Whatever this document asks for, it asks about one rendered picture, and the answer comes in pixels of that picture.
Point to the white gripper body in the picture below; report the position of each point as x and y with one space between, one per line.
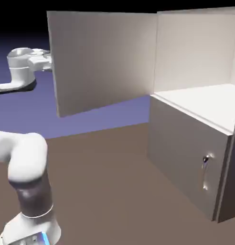
40 62

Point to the small pale grey cabinet door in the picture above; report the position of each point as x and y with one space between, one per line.
178 149

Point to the large pale grey cabinet door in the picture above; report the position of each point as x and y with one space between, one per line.
102 61

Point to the pale grey cabinet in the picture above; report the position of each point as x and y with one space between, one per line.
194 57

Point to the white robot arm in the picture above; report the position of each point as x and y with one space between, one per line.
25 157

